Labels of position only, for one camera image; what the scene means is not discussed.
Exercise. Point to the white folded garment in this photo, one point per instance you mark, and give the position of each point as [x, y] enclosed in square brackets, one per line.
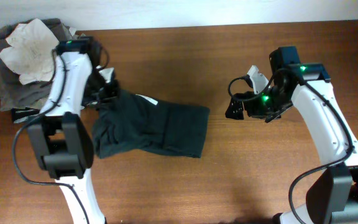
[29, 52]

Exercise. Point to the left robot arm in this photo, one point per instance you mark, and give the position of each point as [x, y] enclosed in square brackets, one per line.
[61, 143]

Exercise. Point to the dark green t-shirt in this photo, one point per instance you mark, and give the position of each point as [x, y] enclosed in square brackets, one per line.
[133, 121]

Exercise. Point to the beige folded garment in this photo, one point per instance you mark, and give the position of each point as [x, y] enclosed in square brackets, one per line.
[73, 32]

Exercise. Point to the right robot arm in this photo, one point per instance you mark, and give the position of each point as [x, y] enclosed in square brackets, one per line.
[333, 198]

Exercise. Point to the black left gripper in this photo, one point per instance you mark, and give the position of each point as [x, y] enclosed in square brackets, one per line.
[103, 94]

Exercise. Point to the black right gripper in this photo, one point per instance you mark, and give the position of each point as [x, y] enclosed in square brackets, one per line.
[247, 107]

